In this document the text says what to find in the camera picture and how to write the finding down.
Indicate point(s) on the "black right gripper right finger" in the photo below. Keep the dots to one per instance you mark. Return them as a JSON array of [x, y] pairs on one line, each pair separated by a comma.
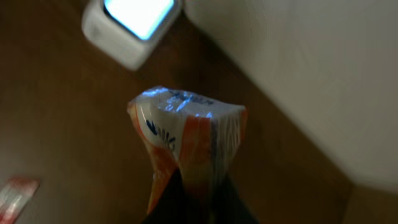
[[228, 208]]

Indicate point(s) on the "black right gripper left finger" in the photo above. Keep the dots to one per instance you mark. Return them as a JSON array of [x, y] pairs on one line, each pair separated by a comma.
[[171, 207]]

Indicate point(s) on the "orange tissue pack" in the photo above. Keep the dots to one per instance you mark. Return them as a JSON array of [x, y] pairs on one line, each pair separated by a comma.
[[190, 133]]

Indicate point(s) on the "red stick sachet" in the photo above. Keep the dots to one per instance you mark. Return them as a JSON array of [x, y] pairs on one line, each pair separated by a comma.
[[15, 195]]

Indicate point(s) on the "white barcode scanner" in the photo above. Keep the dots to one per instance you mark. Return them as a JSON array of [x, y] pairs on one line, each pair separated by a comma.
[[129, 30]]

